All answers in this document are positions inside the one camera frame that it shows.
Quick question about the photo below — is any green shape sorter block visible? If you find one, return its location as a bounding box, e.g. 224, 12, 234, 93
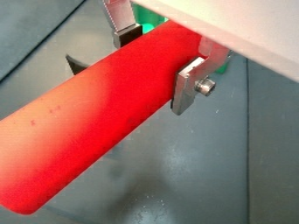
132, 3, 168, 33

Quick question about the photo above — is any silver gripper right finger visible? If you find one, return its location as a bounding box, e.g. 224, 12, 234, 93
171, 37, 232, 116

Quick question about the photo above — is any long red cylinder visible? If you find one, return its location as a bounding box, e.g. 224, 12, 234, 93
0, 21, 202, 214

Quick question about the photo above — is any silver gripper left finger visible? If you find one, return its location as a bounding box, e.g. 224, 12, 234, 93
102, 0, 143, 48

